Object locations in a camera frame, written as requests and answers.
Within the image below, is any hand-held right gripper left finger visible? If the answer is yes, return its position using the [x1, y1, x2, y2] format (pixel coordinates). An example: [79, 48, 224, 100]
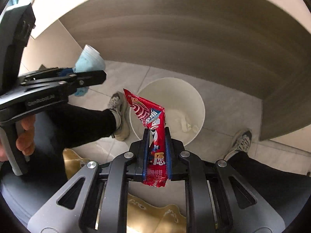
[29, 127, 150, 233]

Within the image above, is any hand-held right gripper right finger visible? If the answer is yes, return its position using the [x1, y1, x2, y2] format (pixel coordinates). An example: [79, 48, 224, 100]
[165, 127, 285, 233]

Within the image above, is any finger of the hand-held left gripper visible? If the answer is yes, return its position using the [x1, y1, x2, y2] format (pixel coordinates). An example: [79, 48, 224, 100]
[24, 67, 77, 81]
[20, 70, 107, 96]

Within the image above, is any blue face mask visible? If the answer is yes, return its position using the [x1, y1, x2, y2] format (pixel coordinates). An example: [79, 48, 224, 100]
[73, 44, 107, 97]

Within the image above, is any red snack wrapper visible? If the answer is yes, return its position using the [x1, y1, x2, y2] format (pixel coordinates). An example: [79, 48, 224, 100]
[123, 88, 170, 189]

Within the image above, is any white round bin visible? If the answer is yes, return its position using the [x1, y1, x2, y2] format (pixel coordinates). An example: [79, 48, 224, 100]
[129, 77, 206, 149]

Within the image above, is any person's left hand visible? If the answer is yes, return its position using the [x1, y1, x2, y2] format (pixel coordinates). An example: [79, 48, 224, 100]
[0, 114, 36, 162]

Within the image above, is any crumpled white tissue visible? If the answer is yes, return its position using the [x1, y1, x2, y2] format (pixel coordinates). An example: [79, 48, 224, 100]
[180, 117, 199, 133]

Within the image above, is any person's left shoe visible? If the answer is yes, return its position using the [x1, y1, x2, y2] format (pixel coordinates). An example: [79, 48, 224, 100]
[107, 91, 131, 142]

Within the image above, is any person's shoe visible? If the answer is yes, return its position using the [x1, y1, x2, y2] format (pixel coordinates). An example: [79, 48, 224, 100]
[107, 91, 131, 142]
[223, 129, 253, 162]

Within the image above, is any person's left leg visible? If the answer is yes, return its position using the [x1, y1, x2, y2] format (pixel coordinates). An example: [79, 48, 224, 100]
[31, 101, 117, 151]

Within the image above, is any person's leg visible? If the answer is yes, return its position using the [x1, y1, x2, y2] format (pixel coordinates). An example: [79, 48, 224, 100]
[31, 101, 117, 151]
[227, 150, 311, 195]

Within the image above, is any beige bed base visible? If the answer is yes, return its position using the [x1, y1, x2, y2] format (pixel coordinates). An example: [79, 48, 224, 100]
[18, 0, 107, 63]

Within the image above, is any person's right shoe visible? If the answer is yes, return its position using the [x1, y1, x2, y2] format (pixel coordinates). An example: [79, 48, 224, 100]
[223, 129, 253, 162]

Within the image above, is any grey wooden cabinet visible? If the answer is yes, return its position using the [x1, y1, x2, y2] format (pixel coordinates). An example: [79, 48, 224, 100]
[58, 0, 311, 142]

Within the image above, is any person's right leg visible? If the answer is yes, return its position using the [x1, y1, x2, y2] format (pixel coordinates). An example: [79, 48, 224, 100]
[227, 150, 311, 195]

